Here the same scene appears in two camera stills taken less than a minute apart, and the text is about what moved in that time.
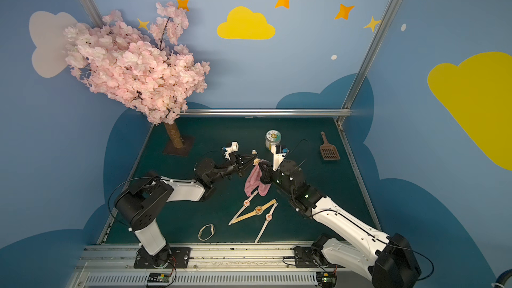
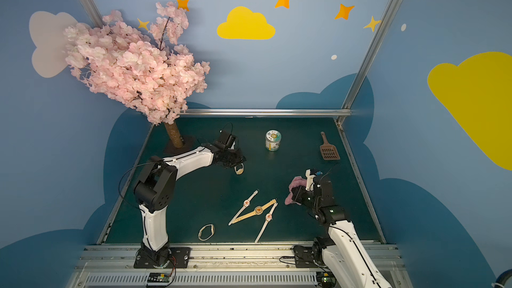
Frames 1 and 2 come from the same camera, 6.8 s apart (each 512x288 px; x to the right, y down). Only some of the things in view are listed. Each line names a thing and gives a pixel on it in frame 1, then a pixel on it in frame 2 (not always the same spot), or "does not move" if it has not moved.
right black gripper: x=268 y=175 → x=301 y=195
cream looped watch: x=213 y=230 does not move
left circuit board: x=158 y=279 does not move
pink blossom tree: x=148 y=69 does not move
